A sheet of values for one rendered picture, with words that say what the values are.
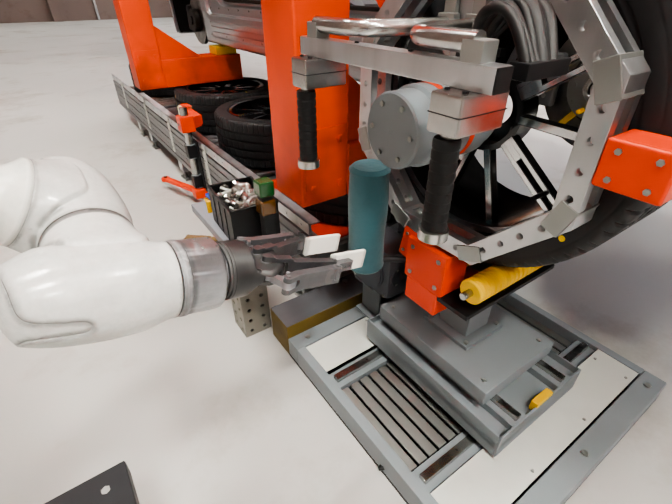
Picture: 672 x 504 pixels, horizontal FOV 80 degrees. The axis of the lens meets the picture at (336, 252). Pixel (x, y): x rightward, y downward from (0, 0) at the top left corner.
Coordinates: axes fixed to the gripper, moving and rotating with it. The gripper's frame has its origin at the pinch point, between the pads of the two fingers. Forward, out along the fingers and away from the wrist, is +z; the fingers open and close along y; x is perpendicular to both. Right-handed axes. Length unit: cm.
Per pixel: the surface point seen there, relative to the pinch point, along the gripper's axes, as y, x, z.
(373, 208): 12.7, -1.5, 21.4
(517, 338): -11, 31, 68
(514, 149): -5.1, -19.4, 36.6
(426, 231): -11.4, -7.9, 5.2
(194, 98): 211, 4, 67
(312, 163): 20.5, -8.7, 9.1
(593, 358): -26, 38, 97
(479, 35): -11.7, -32.4, 3.0
